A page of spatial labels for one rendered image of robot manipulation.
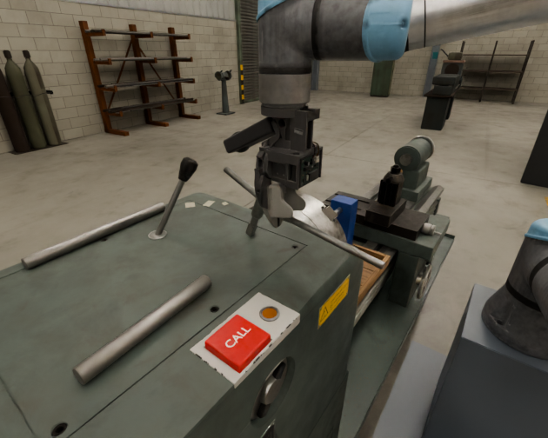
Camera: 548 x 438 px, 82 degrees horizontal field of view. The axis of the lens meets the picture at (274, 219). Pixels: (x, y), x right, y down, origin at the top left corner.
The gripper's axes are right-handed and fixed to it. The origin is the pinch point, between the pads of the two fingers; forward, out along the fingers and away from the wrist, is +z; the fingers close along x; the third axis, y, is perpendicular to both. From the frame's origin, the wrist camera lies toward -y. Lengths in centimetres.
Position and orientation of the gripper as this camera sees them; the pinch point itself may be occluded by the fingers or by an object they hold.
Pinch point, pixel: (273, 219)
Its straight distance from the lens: 58.0
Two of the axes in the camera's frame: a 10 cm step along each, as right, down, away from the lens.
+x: 6.1, -3.7, 7.0
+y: 7.9, 2.8, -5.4
